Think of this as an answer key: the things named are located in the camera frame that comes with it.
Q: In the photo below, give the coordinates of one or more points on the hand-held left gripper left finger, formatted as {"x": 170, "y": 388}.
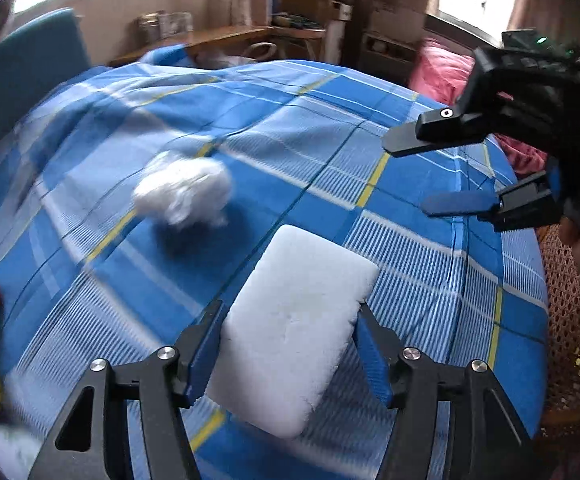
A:
{"x": 205, "y": 360}

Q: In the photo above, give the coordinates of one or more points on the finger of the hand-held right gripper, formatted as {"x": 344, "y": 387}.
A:
{"x": 455, "y": 204}
{"x": 405, "y": 142}

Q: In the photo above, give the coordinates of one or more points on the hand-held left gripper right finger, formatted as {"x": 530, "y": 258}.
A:
{"x": 375, "y": 360}

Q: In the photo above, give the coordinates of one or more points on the white foam sponge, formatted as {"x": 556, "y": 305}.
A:
{"x": 290, "y": 330}

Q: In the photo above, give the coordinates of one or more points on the blue plaid blanket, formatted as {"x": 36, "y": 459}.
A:
{"x": 320, "y": 135}

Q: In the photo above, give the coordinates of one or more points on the white low shelf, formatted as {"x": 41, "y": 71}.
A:
{"x": 387, "y": 47}

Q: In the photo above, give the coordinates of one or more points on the white cotton wad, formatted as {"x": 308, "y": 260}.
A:
{"x": 185, "y": 190}

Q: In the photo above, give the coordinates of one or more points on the white plastic bag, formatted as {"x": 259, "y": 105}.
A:
{"x": 220, "y": 57}

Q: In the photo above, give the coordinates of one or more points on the wooden desk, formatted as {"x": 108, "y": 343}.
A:
{"x": 230, "y": 35}

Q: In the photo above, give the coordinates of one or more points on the clear desk organizer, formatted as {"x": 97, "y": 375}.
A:
{"x": 165, "y": 25}

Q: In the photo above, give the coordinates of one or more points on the yellow blue grey headboard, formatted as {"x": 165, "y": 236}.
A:
{"x": 35, "y": 70}

